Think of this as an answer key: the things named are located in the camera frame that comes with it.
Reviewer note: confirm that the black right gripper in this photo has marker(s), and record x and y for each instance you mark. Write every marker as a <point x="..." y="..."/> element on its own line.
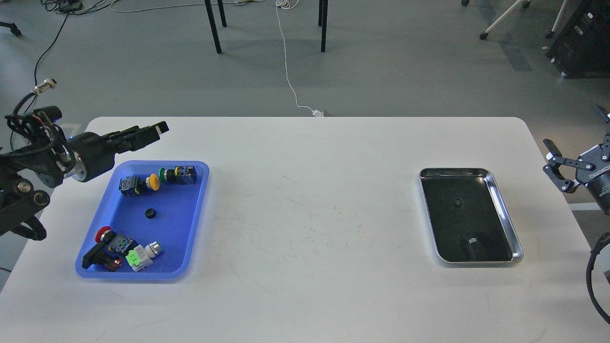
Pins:
<point x="601" y="178"/>

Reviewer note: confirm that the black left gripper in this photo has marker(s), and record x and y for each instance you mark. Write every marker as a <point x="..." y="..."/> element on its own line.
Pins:
<point x="95" y="154"/>

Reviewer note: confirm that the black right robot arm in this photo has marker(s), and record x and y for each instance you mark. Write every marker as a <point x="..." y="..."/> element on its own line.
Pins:
<point x="591" y="169"/>

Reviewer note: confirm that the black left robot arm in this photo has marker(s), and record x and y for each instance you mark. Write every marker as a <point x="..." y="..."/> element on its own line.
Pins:
<point x="52" y="157"/>

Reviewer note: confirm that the blue plastic tray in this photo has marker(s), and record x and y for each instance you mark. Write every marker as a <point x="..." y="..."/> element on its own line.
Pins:
<point x="174" y="227"/>

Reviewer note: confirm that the black equipment rack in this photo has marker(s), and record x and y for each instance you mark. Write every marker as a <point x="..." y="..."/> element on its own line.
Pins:
<point x="582" y="48"/>

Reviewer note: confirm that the red emergency stop button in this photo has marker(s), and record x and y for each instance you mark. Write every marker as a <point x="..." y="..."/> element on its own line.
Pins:
<point x="116" y="243"/>

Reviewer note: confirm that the metal tray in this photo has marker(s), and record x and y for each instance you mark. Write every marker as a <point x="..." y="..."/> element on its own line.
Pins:
<point x="480" y="233"/>

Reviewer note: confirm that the yellow push button switch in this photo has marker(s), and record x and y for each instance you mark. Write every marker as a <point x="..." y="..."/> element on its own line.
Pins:
<point x="134" y="185"/>

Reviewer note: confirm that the green push button switch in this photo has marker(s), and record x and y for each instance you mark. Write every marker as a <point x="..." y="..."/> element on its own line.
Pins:
<point x="182" y="174"/>

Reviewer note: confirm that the black red switch block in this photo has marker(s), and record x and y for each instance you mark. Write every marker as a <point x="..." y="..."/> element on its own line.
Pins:
<point x="99" y="256"/>

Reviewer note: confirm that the white green button switch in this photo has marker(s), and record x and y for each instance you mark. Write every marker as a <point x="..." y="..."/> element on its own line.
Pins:
<point x="141" y="257"/>

